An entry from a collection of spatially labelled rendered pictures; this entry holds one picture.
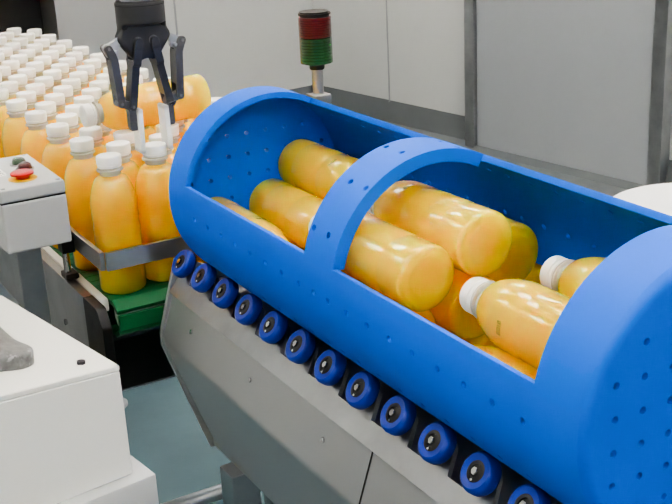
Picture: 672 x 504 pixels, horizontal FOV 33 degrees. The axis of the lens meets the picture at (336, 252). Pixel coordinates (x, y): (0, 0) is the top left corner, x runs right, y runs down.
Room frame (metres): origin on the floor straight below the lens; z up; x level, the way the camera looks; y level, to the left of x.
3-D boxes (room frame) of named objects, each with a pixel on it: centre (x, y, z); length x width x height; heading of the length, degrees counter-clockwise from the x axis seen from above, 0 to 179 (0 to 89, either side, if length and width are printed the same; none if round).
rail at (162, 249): (1.76, 0.18, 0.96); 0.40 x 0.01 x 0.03; 119
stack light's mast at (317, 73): (2.20, 0.02, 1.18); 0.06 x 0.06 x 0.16
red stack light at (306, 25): (2.20, 0.02, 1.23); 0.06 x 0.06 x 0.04
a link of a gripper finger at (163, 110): (1.76, 0.26, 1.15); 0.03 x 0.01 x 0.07; 29
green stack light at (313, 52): (2.20, 0.02, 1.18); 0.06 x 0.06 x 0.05
